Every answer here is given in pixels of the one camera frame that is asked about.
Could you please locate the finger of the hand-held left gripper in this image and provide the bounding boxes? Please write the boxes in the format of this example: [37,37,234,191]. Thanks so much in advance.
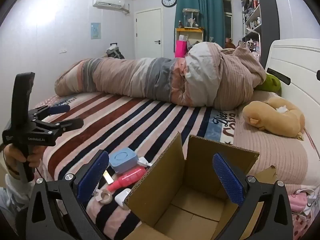
[36,119,84,133]
[29,104,71,120]

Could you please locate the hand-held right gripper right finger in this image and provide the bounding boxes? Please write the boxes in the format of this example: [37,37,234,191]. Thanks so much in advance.
[212,152,293,240]

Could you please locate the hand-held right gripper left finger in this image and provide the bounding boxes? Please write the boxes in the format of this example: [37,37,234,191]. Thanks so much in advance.
[25,149,110,240]

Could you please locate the small silver rectangular item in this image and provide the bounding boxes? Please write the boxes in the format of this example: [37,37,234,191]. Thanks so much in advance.
[103,169,114,185]

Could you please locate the clear tape roll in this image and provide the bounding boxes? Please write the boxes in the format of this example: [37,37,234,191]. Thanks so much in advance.
[94,189,113,204]

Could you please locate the white earbuds case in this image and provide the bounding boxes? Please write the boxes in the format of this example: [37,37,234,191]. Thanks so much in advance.
[114,189,132,208]

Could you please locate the blue square case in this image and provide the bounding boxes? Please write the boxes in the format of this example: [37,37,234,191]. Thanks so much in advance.
[109,148,139,174]

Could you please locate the pink bottle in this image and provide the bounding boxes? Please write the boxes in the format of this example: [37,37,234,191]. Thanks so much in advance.
[107,166,147,192]

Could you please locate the brown cardboard box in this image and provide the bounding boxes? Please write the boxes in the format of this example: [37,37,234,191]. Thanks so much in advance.
[122,132,278,240]

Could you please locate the white wrapper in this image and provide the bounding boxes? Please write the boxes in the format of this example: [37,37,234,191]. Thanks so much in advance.
[137,156,152,168]

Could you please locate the person's left forearm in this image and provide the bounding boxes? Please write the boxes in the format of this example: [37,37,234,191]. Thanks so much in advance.
[0,172,35,230]

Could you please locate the person's left hand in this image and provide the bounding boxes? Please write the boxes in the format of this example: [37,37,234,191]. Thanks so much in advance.
[3,145,47,178]

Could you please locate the striped plush blanket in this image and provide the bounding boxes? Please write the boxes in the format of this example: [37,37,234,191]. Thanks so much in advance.
[35,91,238,240]

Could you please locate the pink flat case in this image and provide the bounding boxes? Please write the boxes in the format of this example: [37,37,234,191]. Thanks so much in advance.
[289,192,308,214]

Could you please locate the yellow plush toy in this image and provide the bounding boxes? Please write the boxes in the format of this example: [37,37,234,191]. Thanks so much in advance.
[242,97,306,138]

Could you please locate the dark bag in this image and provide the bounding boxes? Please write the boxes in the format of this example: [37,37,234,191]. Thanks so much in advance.
[106,44,125,60]

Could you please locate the rolled pink grey duvet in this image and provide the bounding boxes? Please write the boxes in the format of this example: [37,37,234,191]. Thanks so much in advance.
[54,41,267,110]

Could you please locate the pink printed bed sheet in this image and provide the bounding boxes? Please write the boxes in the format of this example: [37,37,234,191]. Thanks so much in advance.
[290,184,316,240]

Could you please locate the green plush toy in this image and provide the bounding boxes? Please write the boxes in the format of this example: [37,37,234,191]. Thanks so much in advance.
[255,74,282,94]

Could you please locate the white door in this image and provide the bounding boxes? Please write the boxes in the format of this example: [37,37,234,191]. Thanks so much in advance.
[136,9,163,59]

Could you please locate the white air conditioner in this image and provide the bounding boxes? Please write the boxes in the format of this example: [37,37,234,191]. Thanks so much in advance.
[92,0,130,13]

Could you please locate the pink gift bag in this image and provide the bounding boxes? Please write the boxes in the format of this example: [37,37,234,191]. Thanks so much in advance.
[175,40,188,58]

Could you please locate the white bed headboard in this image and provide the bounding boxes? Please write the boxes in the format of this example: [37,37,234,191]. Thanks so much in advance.
[264,39,320,160]

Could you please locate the white pink storage rack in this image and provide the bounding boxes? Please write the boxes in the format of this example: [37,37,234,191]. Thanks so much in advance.
[244,39,262,55]

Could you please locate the brown stuffed toy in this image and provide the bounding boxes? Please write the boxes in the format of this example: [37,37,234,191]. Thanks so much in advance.
[224,37,237,49]

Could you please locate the yellow shelf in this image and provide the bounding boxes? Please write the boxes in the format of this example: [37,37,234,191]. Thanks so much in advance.
[175,27,204,55]

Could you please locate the glass display case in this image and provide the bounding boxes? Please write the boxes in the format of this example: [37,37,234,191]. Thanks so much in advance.
[182,8,201,29]

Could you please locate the window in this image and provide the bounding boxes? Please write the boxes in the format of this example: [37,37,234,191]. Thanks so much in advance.
[222,0,233,40]

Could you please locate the teal curtain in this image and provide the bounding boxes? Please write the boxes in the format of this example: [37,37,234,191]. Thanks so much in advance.
[174,0,225,48]

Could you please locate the black bookshelf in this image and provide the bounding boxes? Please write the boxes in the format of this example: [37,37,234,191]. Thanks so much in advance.
[241,0,279,68]

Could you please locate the pink corduroy bed sheet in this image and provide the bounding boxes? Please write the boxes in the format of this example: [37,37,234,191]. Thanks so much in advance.
[232,90,315,185]

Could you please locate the white charging cable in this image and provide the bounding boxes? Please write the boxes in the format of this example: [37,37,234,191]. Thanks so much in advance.
[292,187,317,207]

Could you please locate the small blue wall poster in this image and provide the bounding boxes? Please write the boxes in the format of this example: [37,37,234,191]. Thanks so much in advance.
[90,22,101,40]

